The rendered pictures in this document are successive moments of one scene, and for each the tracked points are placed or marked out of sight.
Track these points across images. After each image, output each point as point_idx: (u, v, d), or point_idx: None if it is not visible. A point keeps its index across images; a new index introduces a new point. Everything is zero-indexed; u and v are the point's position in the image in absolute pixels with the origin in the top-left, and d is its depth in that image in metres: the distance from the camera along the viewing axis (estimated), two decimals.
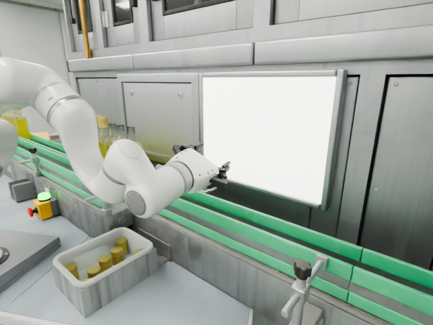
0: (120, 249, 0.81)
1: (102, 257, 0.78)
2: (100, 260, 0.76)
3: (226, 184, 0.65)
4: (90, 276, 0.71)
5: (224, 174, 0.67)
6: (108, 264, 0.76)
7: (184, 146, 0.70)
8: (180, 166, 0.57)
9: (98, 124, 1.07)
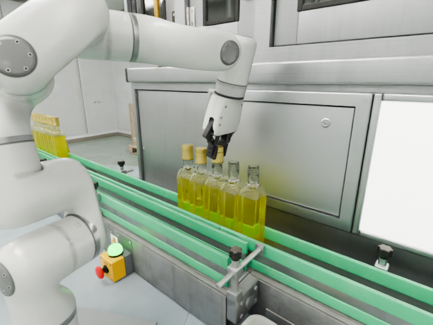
0: (218, 145, 0.75)
1: None
2: None
3: (204, 137, 0.66)
4: None
5: (212, 140, 0.69)
6: None
7: (231, 134, 0.74)
8: (243, 92, 0.65)
9: (191, 156, 0.81)
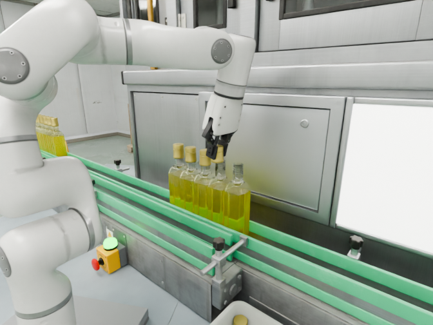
0: (206, 148, 0.80)
1: None
2: (221, 146, 0.73)
3: (203, 137, 0.67)
4: None
5: (212, 140, 0.69)
6: None
7: (231, 134, 0.74)
8: (242, 92, 0.64)
9: (182, 155, 0.86)
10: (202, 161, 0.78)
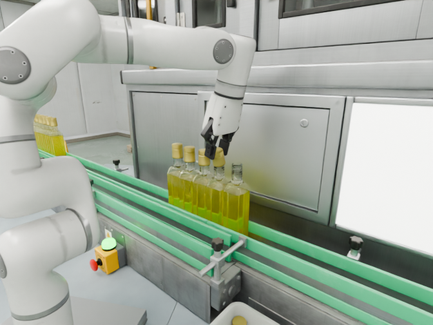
0: (205, 148, 0.80)
1: None
2: (221, 151, 0.72)
3: (202, 135, 0.66)
4: None
5: (211, 140, 0.68)
6: None
7: (232, 133, 0.75)
8: (242, 92, 0.65)
9: (180, 155, 0.85)
10: (200, 161, 0.78)
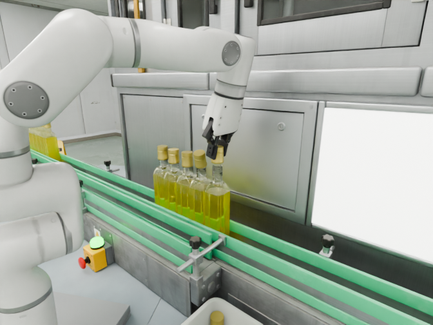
0: (188, 150, 0.83)
1: (194, 157, 0.76)
2: (203, 153, 0.75)
3: (204, 137, 0.66)
4: (223, 149, 0.73)
5: (212, 140, 0.69)
6: None
7: (231, 134, 0.74)
8: (243, 92, 0.65)
9: (165, 156, 0.88)
10: (183, 162, 0.81)
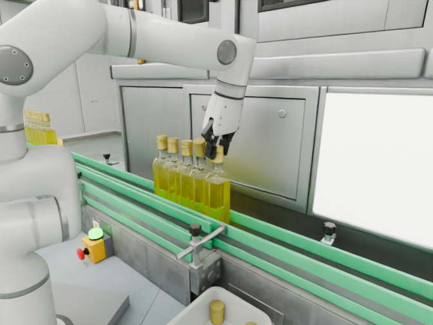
0: (188, 139, 0.82)
1: (194, 146, 0.75)
2: (203, 141, 0.74)
3: (203, 135, 0.66)
4: (223, 149, 0.73)
5: (211, 140, 0.68)
6: None
7: (232, 133, 0.75)
8: (243, 92, 0.65)
9: (165, 146, 0.87)
10: (183, 151, 0.80)
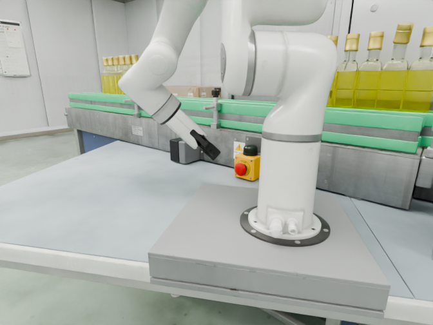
0: None
1: (402, 28, 0.66)
2: (413, 22, 0.65)
3: (207, 144, 0.67)
4: None
5: (206, 142, 0.70)
6: None
7: None
8: (175, 97, 0.67)
9: (336, 48, 0.78)
10: (375, 43, 0.71)
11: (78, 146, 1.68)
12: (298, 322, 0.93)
